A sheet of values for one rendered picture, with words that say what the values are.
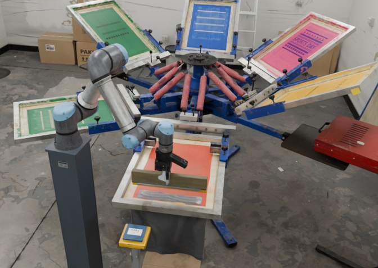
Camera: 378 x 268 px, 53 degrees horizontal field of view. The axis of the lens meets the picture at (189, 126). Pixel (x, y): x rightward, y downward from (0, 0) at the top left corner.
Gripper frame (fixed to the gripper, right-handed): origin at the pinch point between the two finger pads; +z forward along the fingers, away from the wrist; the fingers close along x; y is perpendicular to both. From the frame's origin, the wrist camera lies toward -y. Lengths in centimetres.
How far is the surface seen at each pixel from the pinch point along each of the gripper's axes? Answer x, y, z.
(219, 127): -72, -23, 5
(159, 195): -2.4, 5.7, 13.3
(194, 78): -130, 2, -6
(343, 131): -73, -106, -2
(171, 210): 10.2, -3.3, 11.2
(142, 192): -3.0, 15.5, 13.3
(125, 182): -6.8, 26.3, 10.3
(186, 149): -52, -2, 14
